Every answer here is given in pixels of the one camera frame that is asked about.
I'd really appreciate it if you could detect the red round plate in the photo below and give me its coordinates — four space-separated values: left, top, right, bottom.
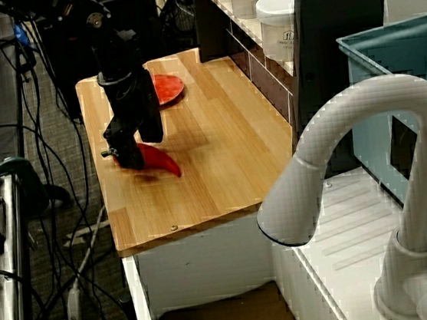
148 70 188 108

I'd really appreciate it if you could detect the dark grey upright panel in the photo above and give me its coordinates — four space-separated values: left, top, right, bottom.
281 0 411 182

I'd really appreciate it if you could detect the white toy kitchen unit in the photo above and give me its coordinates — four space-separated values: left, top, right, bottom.
90 0 427 320

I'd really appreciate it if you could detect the green clamp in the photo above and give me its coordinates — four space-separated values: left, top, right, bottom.
0 153 51 218

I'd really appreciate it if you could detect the white toy faucet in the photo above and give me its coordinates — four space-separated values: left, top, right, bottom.
241 69 427 320

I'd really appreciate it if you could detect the large white lidded jar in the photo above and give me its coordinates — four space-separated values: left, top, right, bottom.
254 0 303 63

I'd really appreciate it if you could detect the black cable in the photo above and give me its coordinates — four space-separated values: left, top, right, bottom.
0 114 106 247

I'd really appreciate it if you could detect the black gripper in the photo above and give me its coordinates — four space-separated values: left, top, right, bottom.
95 65 169 174

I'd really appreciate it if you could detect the teal plastic bin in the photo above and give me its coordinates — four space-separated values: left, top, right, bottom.
333 14 427 279

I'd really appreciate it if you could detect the red pepper with green stem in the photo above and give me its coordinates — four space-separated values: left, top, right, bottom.
100 138 183 187

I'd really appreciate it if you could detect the white power strip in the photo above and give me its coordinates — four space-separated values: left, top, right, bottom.
62 277 87 320

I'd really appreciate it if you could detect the black wire mesh basket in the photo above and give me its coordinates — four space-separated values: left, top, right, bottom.
157 0 202 55

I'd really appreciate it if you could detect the brown cardboard sheet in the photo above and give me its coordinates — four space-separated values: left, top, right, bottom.
154 277 303 320

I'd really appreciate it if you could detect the blue cable tie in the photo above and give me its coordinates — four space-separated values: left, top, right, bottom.
11 19 28 48

